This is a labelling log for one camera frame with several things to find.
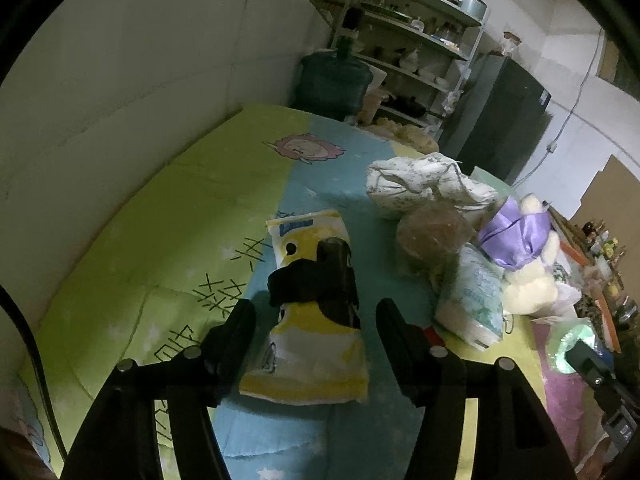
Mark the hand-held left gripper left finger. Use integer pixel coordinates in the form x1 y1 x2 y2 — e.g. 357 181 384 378
60 299 257 480

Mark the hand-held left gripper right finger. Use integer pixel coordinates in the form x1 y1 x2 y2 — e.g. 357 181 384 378
376 298 578 480

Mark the yellow packet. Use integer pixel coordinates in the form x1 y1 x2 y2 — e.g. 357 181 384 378
239 208 371 406

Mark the black cloth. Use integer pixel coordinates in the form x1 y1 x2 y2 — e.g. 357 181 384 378
267 239 362 331

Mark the pale teal wipes pack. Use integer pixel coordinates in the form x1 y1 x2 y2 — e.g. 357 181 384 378
434 242 507 352

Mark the plush toy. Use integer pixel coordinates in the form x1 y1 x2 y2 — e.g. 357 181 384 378
477 195 561 316

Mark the clear bag with brown item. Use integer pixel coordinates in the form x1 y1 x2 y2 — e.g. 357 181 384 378
395 202 476 276

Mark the white floral cloth bag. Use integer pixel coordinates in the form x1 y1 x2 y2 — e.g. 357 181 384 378
365 152 501 221

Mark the row of condiment bottles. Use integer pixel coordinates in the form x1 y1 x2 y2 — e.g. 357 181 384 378
580 220 632 272

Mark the colourful printed blanket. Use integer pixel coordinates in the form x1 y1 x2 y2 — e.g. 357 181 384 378
20 102 601 480

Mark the pale yellow bag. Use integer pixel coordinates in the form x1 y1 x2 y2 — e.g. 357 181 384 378
375 117 441 153

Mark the black wok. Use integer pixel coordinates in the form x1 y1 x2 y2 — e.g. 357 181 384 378
387 95 428 118

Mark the dark refrigerator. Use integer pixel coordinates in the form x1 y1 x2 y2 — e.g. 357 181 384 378
440 52 556 186

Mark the large blue water jug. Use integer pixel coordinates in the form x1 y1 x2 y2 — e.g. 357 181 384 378
292 50 373 121

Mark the black water jug pump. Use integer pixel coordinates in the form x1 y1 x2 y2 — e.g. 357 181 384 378
340 7 362 58

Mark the teal pot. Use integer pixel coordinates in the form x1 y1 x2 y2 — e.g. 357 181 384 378
457 0 488 23

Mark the cardboard sheet on wall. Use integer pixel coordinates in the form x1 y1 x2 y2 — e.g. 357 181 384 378
570 155 640 241

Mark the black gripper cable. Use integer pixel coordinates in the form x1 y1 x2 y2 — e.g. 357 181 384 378
0 282 68 466

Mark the white wall cable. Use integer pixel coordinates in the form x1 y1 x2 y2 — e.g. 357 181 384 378
515 30 603 186

